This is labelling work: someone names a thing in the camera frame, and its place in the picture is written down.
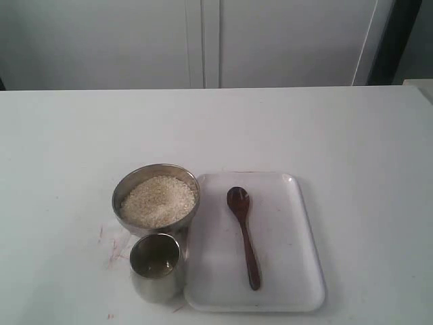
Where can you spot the white plastic tray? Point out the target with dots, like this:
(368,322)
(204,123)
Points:
(217,280)

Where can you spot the steel bowl of rice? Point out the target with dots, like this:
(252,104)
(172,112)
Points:
(142,174)

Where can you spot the white cabinet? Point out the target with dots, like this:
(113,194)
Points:
(189,44)

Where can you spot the white rice grains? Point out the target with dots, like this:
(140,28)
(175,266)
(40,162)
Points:
(158,202)

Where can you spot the brown wooden spoon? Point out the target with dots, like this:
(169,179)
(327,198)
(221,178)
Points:
(238,201)

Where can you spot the small steel cup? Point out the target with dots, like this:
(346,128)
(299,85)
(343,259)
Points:
(157,268)

